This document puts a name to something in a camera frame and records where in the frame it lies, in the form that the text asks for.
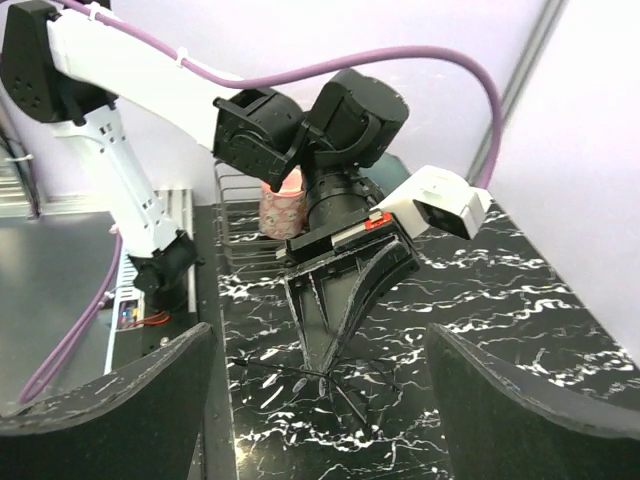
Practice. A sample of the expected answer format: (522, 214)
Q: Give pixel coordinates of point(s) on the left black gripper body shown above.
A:
(342, 216)

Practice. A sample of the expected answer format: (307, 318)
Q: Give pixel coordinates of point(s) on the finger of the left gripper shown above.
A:
(319, 301)
(372, 272)

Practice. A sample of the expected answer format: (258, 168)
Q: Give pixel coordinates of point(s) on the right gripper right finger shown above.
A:
(501, 422)

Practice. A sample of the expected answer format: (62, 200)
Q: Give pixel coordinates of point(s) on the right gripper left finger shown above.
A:
(140, 421)

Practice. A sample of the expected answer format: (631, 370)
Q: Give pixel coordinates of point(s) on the pink patterned cup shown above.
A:
(282, 214)

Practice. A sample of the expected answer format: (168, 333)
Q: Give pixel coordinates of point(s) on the blue ceramic plate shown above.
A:
(389, 173)

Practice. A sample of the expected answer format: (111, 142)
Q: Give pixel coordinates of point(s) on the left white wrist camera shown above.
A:
(438, 198)

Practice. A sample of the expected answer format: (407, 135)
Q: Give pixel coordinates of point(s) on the black wire dish rack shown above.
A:
(246, 250)

